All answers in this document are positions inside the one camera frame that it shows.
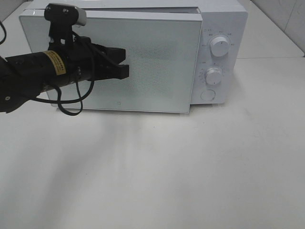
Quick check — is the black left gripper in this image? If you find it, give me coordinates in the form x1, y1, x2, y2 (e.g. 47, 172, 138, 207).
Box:
44, 3, 129, 87

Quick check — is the white microwave door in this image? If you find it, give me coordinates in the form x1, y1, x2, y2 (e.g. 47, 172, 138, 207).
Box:
19, 10, 203, 113

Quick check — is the white timer knob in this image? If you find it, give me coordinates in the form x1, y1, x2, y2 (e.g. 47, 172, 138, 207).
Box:
205, 67, 223, 85

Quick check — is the round white door button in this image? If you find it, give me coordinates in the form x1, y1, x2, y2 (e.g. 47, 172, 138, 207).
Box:
200, 90, 215, 102

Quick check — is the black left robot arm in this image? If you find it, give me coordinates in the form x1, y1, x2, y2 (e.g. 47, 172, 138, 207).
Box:
0, 3, 129, 115

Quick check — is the upper white power knob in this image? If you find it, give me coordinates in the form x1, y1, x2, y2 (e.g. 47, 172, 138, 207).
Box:
209, 35, 230, 57

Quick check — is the white microwave oven body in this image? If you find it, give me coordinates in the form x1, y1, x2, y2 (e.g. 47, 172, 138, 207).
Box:
24, 0, 248, 106

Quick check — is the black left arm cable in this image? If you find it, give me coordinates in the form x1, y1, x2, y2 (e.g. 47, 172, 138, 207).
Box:
0, 20, 101, 117

